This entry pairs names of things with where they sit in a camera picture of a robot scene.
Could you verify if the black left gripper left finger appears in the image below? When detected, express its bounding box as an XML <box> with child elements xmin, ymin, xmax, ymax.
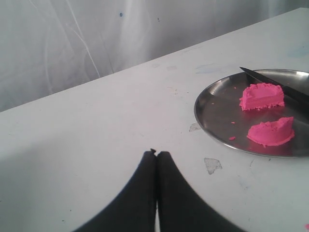
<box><xmin>76</xmin><ymin>150</ymin><xmax>157</xmax><ymax>232</ymax></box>

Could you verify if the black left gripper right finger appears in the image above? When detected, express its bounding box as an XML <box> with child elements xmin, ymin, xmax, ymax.
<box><xmin>156</xmin><ymin>151</ymin><xmax>243</xmax><ymax>232</ymax></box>

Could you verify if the pink play dough lump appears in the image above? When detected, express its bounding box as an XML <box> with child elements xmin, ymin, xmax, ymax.
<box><xmin>239</xmin><ymin>83</ymin><xmax>285</xmax><ymax>111</ymax></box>
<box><xmin>247</xmin><ymin>117</ymin><xmax>295</xmax><ymax>147</ymax></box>

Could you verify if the black knife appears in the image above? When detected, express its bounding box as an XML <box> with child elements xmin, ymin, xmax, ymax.
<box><xmin>240</xmin><ymin>67</ymin><xmax>309</xmax><ymax>106</ymax></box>

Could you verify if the round stainless steel plate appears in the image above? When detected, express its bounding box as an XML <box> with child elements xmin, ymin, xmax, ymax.
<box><xmin>194</xmin><ymin>72</ymin><xmax>309</xmax><ymax>158</ymax></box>

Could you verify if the white plastic backdrop sheet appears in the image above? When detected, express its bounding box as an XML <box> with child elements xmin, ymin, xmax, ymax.
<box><xmin>0</xmin><ymin>0</ymin><xmax>309</xmax><ymax>111</ymax></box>

